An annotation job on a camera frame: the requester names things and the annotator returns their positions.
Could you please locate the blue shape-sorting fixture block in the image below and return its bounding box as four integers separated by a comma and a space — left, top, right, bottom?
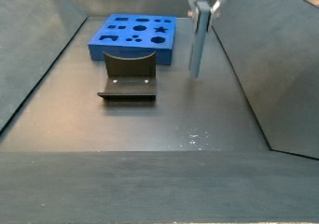
86, 14, 177, 65

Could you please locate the light blue square-circle object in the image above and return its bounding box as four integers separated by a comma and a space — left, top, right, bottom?
189, 0, 210, 78

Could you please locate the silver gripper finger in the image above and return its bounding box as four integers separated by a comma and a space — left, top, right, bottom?
209, 0, 225, 26
188, 0, 196, 18

